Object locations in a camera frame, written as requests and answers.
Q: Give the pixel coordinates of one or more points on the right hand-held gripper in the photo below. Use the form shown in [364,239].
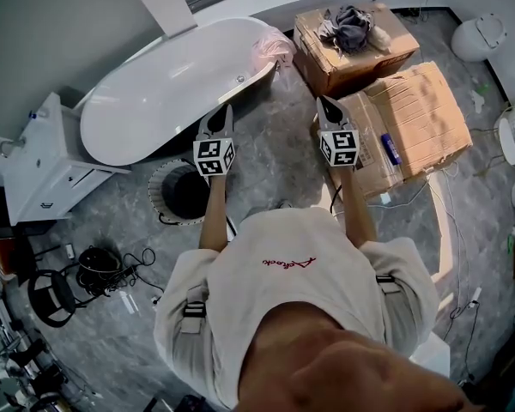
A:
[341,148]

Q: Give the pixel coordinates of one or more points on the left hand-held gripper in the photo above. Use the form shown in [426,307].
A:
[210,157]

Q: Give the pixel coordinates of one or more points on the round laundry basket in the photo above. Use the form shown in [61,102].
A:
[176,187]

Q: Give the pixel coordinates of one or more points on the pink cloth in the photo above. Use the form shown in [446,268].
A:
[272,45]

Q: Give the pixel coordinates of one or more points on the person's right forearm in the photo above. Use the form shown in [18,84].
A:
[358,208]

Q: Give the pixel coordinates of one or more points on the person's left forearm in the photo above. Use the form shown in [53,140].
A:
[212,213]

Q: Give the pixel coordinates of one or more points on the smooth brown cardboard box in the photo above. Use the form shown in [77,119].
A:
[326,71]

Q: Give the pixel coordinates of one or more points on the blue marker pen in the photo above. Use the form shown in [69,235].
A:
[390,148]

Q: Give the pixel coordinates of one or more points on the white bathtub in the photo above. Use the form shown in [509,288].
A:
[163,97]

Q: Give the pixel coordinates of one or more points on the large creased cardboard box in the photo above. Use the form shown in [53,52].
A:
[425,114]

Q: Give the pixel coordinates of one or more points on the person's left shoe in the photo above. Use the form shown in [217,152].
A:
[285,204]

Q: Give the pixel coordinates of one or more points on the grey clothes pile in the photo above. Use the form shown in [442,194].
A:
[352,28]

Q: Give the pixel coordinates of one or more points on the small green white object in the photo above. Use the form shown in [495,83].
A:
[480,97]

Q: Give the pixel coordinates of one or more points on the person's beige shirt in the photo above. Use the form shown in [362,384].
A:
[292,290]

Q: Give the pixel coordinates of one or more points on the white vanity cabinet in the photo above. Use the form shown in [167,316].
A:
[47,178]

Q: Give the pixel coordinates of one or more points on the small white floor device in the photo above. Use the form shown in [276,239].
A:
[70,251]

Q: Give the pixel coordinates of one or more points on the black round stool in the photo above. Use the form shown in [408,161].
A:
[51,298]

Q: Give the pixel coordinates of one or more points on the person's chin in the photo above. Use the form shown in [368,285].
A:
[347,371]

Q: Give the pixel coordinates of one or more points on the white block counter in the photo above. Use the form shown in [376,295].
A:
[431,354]

